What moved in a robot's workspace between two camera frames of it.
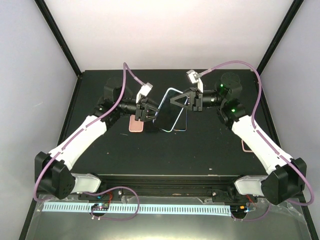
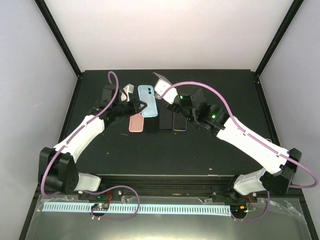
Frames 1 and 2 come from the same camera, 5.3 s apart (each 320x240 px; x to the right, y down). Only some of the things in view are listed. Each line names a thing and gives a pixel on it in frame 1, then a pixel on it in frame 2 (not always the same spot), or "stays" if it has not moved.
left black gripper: x=143 y=113 -> x=134 y=107
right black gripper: x=194 y=100 -> x=169 y=107
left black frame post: x=47 y=14 stays
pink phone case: x=136 y=126 stays
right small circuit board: x=239 y=209 stays
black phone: x=151 y=127 stays
